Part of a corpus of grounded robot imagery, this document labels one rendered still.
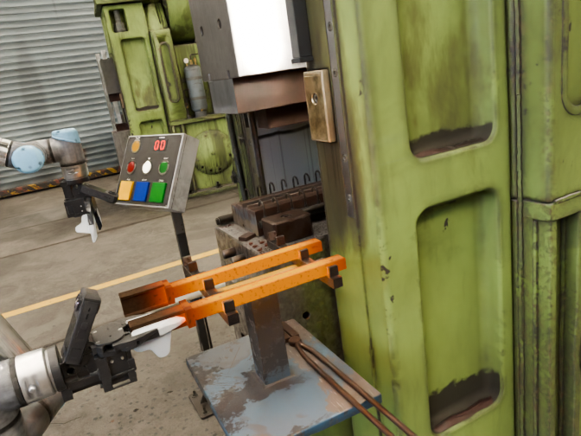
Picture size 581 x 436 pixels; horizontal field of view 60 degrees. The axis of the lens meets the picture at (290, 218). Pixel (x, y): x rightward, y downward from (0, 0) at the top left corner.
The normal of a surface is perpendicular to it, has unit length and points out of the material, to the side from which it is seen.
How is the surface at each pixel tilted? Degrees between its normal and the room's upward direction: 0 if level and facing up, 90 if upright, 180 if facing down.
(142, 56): 89
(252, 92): 90
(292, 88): 90
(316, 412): 0
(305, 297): 90
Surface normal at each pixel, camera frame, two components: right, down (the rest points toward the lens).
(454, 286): 0.46, 0.19
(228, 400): -0.15, -0.95
